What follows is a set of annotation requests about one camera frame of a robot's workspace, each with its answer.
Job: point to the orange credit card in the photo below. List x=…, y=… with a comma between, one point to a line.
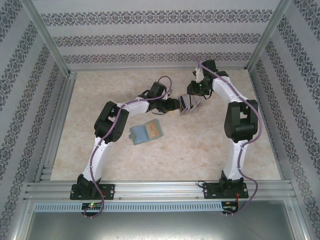
x=153, y=130

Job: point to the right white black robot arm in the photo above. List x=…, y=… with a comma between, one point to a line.
x=225, y=87

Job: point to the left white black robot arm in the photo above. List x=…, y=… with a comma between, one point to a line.
x=135, y=107

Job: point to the right green circuit board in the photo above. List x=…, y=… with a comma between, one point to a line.
x=228, y=208

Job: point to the green circuit board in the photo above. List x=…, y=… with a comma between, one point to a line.
x=228, y=208
x=91, y=205

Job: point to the grey sheet metal panel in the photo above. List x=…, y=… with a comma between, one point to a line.
x=160, y=225

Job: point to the left green circuit board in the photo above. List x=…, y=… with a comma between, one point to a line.
x=91, y=205

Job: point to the aluminium frame post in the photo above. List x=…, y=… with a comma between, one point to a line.
x=47, y=37
x=266, y=37

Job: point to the aluminium mounting rail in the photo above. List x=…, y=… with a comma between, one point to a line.
x=155, y=190

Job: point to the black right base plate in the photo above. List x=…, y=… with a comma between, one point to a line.
x=210, y=191

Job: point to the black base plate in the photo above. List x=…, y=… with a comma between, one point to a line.
x=110, y=191
x=210, y=191

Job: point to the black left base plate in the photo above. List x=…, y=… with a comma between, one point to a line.
x=110, y=191

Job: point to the aluminium side rail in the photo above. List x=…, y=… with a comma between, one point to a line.
x=56, y=125

